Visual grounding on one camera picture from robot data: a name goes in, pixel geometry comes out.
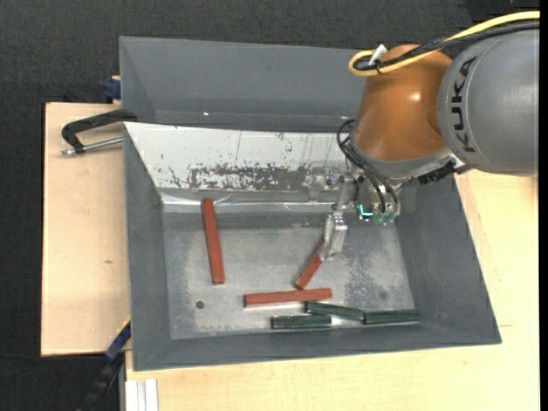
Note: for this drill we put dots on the grey metal bin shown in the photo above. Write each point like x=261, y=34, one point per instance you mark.
x=265, y=251

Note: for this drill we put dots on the pale wood board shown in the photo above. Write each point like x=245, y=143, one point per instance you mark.
x=81, y=238

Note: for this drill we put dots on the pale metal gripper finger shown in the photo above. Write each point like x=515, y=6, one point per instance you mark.
x=328, y=229
x=339, y=239

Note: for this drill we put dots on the dark green flat block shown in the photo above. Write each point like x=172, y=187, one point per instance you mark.
x=301, y=321
x=335, y=310
x=391, y=316

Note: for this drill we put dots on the red-brown block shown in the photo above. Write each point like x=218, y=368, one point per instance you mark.
x=287, y=297
x=309, y=272
x=212, y=242

